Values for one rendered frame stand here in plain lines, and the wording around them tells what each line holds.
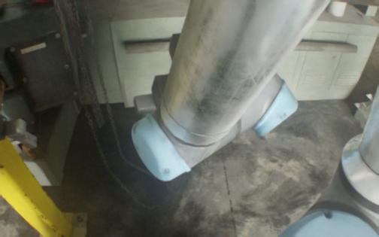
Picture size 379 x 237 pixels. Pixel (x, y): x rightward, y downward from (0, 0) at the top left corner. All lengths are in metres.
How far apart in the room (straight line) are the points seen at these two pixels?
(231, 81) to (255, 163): 1.32
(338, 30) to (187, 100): 1.57
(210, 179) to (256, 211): 0.28
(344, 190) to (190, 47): 0.23
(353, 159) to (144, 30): 1.28
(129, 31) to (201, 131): 1.26
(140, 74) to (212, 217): 0.87
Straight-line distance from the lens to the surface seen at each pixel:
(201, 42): 0.17
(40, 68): 1.12
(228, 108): 0.21
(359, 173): 0.31
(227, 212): 1.32
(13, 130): 0.59
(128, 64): 1.58
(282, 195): 1.42
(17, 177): 0.93
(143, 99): 0.53
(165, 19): 1.43
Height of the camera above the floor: 1.18
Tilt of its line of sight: 45 degrees down
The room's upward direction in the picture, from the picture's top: straight up
